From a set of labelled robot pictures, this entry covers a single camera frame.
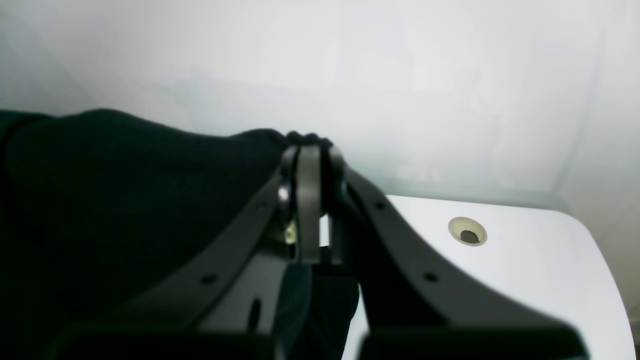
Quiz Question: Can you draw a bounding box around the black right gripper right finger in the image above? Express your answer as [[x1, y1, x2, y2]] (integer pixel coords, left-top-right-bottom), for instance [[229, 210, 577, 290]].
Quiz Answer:
[[322, 146, 588, 360]]

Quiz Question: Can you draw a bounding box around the black t-shirt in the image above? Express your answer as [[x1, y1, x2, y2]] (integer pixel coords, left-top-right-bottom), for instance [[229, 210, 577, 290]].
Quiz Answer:
[[1, 109, 332, 360]]

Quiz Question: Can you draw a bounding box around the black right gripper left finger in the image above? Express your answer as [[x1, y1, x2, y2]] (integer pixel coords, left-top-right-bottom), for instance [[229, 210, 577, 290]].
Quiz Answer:
[[47, 145, 321, 360]]

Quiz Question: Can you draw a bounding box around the left table grommet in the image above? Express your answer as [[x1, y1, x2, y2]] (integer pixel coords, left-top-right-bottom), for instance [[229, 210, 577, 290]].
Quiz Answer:
[[447, 216, 489, 247]]

